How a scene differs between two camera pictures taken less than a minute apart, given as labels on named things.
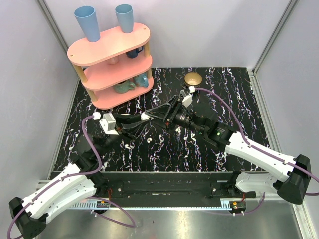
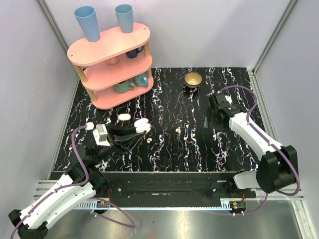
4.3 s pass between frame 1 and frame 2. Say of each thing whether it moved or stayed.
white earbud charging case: moved
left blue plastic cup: stayed
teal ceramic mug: stayed
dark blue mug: stayed
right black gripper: moved
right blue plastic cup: stayed
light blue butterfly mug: stayed
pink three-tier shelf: stayed
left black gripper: moved
